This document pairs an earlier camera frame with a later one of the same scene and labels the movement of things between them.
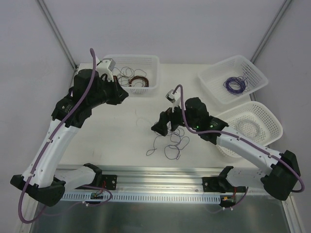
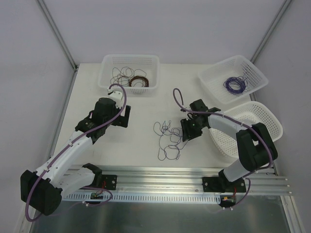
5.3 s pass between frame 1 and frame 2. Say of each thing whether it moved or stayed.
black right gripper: moved
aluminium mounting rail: stayed
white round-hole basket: stayed
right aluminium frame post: stayed
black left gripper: moved
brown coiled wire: stayed
